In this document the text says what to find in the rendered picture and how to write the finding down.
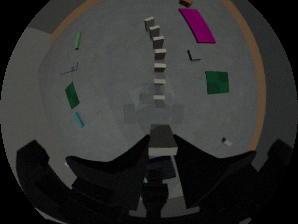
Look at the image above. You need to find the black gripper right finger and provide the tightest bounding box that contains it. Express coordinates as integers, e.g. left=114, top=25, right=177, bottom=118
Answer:
left=173, top=135, right=257, bottom=209

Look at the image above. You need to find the small orange-brown block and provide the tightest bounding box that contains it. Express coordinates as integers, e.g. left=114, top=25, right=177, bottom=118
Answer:
left=180, top=0, right=193, bottom=8

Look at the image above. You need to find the teal flat block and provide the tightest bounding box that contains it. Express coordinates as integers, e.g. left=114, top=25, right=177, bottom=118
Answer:
left=73, top=112, right=84, bottom=128

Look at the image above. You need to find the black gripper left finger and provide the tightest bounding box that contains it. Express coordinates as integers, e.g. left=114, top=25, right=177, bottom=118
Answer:
left=65, top=135, right=150, bottom=210

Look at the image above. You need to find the magenta flat panel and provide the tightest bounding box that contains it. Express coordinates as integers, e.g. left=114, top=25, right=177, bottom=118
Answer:
left=178, top=8, right=216, bottom=44

